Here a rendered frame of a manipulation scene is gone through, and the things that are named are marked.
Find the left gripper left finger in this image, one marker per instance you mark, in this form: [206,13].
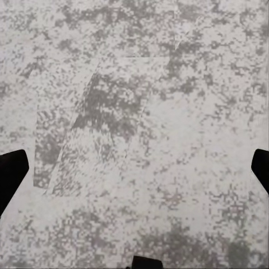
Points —
[13,168]

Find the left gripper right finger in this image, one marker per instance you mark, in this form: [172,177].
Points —
[260,166]

